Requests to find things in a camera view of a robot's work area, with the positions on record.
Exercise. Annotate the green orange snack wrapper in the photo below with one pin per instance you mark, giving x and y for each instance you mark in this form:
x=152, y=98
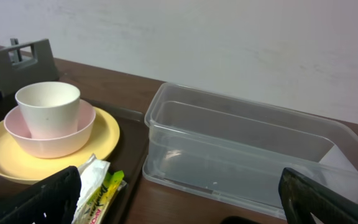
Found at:
x=95, y=208

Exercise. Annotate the pink plastic bowl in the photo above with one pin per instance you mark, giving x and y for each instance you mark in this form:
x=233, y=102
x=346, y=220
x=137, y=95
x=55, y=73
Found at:
x=54, y=147

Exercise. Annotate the yellow plastic plate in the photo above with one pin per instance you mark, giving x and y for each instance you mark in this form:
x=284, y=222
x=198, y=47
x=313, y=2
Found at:
x=18, y=166

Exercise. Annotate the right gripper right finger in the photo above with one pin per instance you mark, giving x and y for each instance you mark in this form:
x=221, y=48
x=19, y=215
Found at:
x=303, y=200

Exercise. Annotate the clear plastic bin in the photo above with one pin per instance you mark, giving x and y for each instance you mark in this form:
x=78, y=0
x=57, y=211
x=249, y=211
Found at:
x=234, y=151

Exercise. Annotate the white napkin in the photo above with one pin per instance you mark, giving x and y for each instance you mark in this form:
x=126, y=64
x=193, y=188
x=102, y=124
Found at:
x=92, y=174

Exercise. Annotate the cream plastic cup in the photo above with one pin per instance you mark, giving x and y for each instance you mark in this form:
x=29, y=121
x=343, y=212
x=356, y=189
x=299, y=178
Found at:
x=50, y=109

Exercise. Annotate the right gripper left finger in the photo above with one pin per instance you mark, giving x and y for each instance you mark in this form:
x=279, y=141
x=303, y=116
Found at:
x=51, y=200

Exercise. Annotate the grey plastic dish rack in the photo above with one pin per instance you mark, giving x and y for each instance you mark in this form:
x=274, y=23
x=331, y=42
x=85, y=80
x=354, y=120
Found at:
x=25, y=64

